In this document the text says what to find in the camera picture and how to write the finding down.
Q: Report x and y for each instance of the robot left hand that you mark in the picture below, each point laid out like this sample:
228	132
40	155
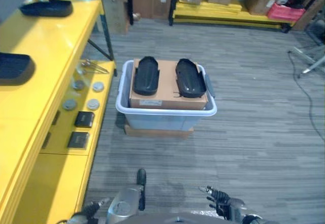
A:
89	210

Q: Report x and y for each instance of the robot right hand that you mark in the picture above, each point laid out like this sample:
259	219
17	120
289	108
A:
224	201

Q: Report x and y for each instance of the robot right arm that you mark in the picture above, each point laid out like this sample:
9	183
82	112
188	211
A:
254	220

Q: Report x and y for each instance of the small black square box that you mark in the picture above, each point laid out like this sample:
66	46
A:
84	119
78	139

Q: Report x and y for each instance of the pale grey plastic box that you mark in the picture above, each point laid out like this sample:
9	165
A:
162	120

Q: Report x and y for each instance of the orange cardboard box with label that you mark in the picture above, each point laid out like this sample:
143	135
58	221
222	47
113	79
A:
167	99

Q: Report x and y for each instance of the yellow metal shelf unit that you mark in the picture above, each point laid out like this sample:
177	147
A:
38	94

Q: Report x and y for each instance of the tall brown cardboard box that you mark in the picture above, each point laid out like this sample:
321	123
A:
115	5

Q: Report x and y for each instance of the silver robot leg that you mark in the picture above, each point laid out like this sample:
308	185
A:
128	201

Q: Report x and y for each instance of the dark robot torso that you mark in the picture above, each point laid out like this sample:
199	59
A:
177	219

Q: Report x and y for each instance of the flat cardboard base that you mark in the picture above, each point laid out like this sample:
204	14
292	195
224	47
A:
157	132

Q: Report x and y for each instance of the round silver disc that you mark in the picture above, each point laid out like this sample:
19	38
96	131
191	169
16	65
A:
98	86
69	104
78	84
93	104

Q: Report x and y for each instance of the black sole-shaped part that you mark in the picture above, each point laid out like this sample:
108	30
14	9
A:
47	7
146	76
14	67
190	78

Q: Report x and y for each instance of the bundle of metal rods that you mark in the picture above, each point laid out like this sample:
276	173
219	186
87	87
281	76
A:
94	67

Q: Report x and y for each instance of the silver metal stand base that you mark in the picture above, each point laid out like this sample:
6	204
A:
311	59

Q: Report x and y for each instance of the long yellow storage rack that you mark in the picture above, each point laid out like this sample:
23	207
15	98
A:
228	13

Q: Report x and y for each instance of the red plastic bin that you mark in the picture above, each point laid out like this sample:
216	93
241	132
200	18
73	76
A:
285	13

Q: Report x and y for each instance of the brown wooden board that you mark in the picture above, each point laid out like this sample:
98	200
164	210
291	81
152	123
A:
311	12

